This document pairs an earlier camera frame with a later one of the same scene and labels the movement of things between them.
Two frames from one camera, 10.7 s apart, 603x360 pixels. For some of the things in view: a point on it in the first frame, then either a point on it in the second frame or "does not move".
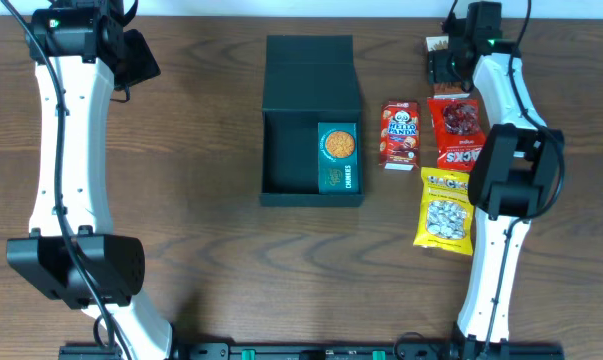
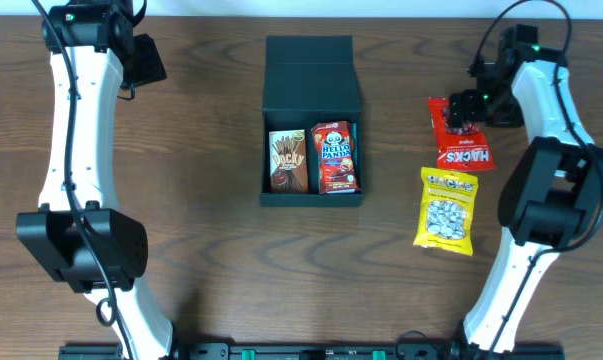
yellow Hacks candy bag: x=446 y=217 does not move
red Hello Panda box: x=400 y=135 → x=336 y=157
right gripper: x=441 y=67 → x=461 y=112
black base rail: x=317 y=351 does not move
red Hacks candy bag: x=458 y=131 does not move
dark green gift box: x=308 y=79 does not move
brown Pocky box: x=445 y=90 → x=288 y=161
